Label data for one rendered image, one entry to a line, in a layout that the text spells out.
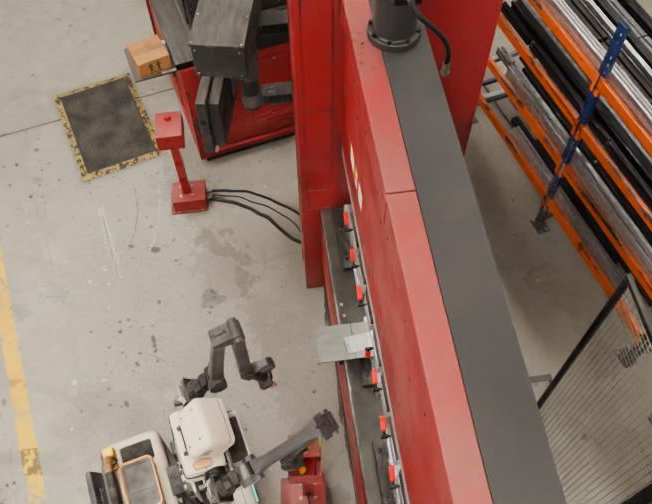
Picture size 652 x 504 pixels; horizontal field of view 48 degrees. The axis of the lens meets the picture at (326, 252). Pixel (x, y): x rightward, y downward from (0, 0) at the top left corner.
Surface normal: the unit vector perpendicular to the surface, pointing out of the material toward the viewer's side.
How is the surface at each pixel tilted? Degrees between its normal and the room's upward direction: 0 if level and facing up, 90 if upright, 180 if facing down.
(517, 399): 0
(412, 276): 0
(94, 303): 0
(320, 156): 90
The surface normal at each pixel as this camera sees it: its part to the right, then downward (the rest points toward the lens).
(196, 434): -0.69, -0.12
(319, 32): 0.14, 0.84
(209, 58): -0.08, 0.85
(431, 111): 0.00, -0.52
